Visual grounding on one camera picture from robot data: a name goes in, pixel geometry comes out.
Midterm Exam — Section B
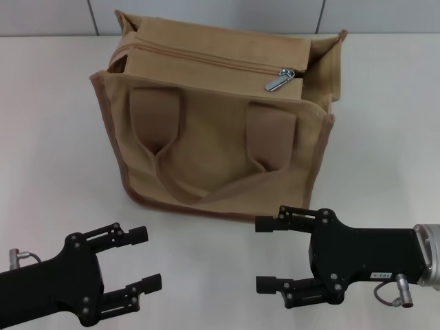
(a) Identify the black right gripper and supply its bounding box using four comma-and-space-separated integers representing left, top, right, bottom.
254, 205, 419, 309

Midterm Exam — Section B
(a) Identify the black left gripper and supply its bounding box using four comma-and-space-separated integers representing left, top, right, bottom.
0, 222, 164, 330

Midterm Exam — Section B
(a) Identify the khaki canvas food bag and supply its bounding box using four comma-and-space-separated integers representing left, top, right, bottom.
89, 9, 350, 226

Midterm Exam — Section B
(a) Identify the silver metal zipper pull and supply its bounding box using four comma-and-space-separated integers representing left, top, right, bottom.
263, 67, 297, 93

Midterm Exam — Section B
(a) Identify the left gripper grey cable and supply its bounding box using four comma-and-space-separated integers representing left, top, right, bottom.
8, 249, 43, 267

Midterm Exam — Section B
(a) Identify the gripper grey cable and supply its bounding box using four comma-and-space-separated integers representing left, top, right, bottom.
8, 249, 43, 267
373, 273, 417, 307

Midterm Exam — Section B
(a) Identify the right gripper grey cable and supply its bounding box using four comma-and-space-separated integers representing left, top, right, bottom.
373, 273, 417, 307

